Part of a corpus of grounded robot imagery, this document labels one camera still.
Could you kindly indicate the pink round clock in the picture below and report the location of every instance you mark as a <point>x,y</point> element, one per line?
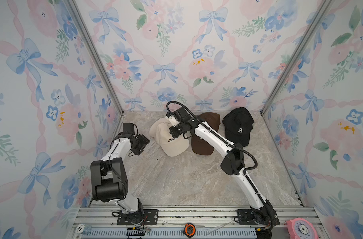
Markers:
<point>301,229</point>

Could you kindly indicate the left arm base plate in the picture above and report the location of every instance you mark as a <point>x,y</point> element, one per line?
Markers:
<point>146,217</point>

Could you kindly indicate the clear tape roll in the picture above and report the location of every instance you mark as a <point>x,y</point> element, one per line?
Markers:
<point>83,229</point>

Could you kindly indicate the cream colorado cap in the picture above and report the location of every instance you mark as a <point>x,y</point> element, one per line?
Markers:
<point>174,146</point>
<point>160,129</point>

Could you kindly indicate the aluminium rail frame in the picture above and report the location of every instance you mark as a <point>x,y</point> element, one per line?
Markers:
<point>211,222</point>

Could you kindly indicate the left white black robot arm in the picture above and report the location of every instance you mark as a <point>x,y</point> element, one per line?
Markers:
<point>109,180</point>

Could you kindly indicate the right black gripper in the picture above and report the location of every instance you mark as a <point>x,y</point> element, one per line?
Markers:
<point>172,129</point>

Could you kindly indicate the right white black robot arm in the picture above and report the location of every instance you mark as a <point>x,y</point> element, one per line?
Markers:
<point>236,161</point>

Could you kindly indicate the cream Colorado cap back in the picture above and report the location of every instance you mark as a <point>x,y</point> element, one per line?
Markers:
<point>160,129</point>

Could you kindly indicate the orange black tape measure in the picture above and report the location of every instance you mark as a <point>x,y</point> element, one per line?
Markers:
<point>189,230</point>

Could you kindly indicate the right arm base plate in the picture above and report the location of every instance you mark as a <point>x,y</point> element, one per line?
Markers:
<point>250,217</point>

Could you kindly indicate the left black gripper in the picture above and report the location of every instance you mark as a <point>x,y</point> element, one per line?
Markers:
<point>144,141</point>

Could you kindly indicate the brown Colorado cap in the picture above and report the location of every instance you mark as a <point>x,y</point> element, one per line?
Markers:
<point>198,144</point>

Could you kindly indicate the black R cap back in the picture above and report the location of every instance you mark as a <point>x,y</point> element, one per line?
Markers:
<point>238,125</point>

